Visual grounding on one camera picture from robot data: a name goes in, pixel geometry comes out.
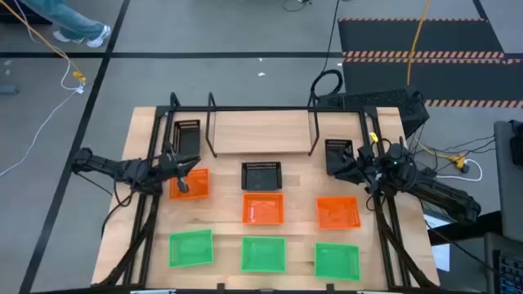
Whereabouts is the black metal rig frame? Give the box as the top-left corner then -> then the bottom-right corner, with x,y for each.
92,91 -> 441,294

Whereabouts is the white paper sheet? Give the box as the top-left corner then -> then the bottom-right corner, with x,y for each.
422,212 -> 452,273

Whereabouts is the white cable with plug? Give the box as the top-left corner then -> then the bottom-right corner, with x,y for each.
436,158 -> 484,183

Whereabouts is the black computer box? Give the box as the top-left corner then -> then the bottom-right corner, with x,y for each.
317,87 -> 431,139

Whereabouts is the white floor cable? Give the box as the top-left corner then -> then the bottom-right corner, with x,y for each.
0,60 -> 86,177

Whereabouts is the black looped cable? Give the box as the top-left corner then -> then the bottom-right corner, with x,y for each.
309,0 -> 345,108

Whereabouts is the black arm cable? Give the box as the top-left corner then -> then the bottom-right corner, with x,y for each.
101,178 -> 138,238

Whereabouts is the green plastic basket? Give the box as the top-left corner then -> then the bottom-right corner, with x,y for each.
168,228 -> 215,270
313,241 -> 362,283
239,235 -> 288,274

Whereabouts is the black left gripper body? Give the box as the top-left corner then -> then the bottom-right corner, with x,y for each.
157,150 -> 190,181

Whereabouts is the yellow cable with plug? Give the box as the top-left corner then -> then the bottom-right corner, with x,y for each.
411,133 -> 470,171

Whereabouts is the orange plastic basket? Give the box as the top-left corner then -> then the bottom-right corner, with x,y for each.
241,192 -> 286,226
168,167 -> 211,202
315,196 -> 363,230

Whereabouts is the dark keyboard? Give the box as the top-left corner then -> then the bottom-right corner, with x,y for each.
483,231 -> 523,294

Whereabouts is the long yellow floor cable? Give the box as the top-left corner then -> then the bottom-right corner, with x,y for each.
0,0 -> 88,85

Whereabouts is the person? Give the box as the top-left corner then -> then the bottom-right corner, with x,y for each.
18,0 -> 113,49

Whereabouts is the grey side cabinet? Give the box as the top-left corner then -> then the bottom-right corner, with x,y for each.
493,119 -> 523,243

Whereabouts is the yellow cable over mat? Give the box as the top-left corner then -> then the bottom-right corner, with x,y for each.
405,0 -> 432,87

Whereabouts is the black plastic basket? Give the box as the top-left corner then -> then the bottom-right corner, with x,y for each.
240,161 -> 284,192
324,138 -> 355,177
172,118 -> 202,158

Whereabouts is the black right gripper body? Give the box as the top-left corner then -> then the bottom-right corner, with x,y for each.
344,144 -> 375,186

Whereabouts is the black device on cabinet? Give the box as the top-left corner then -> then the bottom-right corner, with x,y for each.
507,119 -> 523,167

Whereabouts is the black hazard-striped floor mat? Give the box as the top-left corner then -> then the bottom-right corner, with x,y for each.
337,16 -> 523,109

